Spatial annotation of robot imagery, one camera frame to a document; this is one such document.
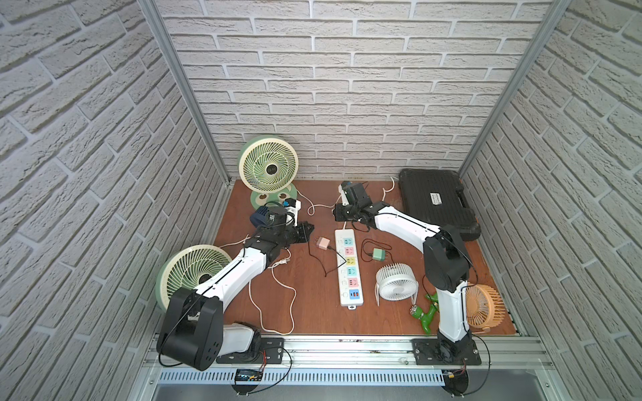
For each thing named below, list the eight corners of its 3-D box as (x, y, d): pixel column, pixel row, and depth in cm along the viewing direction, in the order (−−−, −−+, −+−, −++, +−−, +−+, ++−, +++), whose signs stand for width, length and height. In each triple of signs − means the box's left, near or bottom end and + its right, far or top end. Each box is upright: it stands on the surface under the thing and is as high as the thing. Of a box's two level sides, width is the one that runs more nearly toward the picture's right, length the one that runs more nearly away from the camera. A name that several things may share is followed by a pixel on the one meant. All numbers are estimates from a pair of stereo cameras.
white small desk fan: (376, 305, 84) (383, 292, 74) (373, 277, 90) (379, 262, 80) (413, 305, 84) (425, 292, 74) (407, 277, 90) (417, 262, 80)
